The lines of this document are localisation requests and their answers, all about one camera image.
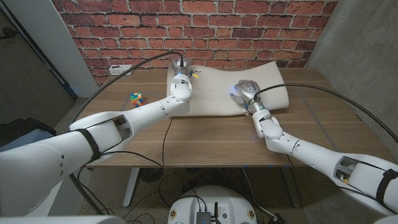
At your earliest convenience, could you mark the white door frame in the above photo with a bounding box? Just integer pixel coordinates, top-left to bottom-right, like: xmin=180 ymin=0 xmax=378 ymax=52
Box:
xmin=2 ymin=0 xmax=100 ymax=99

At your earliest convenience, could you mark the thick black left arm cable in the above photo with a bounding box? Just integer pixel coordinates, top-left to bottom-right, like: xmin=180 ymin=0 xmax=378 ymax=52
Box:
xmin=67 ymin=51 xmax=185 ymax=131

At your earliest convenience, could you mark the red brick printed backdrop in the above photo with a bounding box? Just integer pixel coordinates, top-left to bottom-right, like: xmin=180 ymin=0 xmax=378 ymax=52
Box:
xmin=51 ymin=0 xmax=338 ymax=86

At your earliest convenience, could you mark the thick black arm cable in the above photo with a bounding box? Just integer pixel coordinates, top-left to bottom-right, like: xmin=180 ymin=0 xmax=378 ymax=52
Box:
xmin=253 ymin=83 xmax=398 ymax=144
xmin=67 ymin=51 xmax=185 ymax=131

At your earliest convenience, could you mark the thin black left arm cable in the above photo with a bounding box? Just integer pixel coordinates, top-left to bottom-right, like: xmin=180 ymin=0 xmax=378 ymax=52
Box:
xmin=101 ymin=116 xmax=174 ymax=169

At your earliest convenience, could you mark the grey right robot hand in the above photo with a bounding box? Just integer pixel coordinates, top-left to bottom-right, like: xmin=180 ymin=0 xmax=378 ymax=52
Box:
xmin=229 ymin=79 xmax=265 ymax=113

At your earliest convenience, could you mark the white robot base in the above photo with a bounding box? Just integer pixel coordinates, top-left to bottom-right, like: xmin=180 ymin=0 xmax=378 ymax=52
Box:
xmin=167 ymin=185 xmax=258 ymax=224

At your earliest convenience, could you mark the black cloth bag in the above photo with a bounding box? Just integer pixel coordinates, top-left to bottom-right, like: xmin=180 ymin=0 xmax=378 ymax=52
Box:
xmin=0 ymin=117 xmax=57 ymax=139

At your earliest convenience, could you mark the black door handle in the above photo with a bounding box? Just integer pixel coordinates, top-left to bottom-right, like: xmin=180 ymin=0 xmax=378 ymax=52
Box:
xmin=0 ymin=27 xmax=19 ymax=40

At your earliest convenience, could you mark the white table leg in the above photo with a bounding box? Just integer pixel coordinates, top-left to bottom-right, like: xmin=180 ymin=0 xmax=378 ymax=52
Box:
xmin=123 ymin=167 xmax=141 ymax=208

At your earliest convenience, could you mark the black round floor fan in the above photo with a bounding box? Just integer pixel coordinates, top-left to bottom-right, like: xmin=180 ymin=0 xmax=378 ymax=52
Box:
xmin=139 ymin=167 xmax=165 ymax=184

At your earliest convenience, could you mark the white floor cable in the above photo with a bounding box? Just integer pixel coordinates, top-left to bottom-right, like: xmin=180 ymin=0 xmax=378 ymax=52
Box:
xmin=241 ymin=167 xmax=277 ymax=220

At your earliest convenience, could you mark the white power strip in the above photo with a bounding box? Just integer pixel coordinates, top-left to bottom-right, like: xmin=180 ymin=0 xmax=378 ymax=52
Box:
xmin=108 ymin=64 xmax=135 ymax=77

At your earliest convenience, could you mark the white robot torso edge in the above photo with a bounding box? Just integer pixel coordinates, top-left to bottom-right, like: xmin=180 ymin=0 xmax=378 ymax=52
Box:
xmin=0 ymin=215 xmax=127 ymax=224

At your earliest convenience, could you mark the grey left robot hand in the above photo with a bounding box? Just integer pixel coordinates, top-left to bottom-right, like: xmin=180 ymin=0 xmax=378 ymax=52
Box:
xmin=170 ymin=55 xmax=193 ymax=77

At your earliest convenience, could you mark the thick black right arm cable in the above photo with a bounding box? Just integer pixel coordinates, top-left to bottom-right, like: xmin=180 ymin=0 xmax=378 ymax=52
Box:
xmin=253 ymin=83 xmax=398 ymax=144

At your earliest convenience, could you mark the cream memory foam sheet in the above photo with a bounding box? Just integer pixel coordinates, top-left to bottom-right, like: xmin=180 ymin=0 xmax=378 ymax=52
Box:
xmin=166 ymin=60 xmax=290 ymax=117

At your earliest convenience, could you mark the grey electronics box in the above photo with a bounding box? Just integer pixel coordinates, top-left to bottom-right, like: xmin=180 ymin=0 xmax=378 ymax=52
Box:
xmin=195 ymin=211 xmax=213 ymax=224

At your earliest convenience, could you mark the multicolour puzzle cube toy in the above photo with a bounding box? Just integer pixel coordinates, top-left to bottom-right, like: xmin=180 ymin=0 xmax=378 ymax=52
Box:
xmin=129 ymin=91 xmax=146 ymax=108

